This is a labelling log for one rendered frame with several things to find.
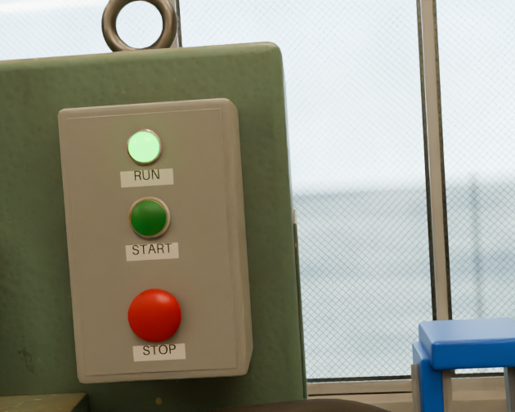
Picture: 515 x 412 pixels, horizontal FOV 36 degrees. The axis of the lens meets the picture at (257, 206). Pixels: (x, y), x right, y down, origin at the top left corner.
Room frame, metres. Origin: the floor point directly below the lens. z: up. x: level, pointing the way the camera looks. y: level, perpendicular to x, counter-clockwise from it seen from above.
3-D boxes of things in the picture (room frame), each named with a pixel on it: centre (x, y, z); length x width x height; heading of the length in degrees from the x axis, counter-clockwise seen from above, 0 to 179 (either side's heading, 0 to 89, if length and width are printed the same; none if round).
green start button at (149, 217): (0.45, 0.06, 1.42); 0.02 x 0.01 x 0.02; 87
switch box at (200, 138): (0.48, 0.06, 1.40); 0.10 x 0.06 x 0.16; 87
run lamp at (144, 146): (0.45, 0.06, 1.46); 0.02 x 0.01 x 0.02; 87
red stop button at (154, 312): (0.44, 0.06, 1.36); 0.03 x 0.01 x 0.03; 87
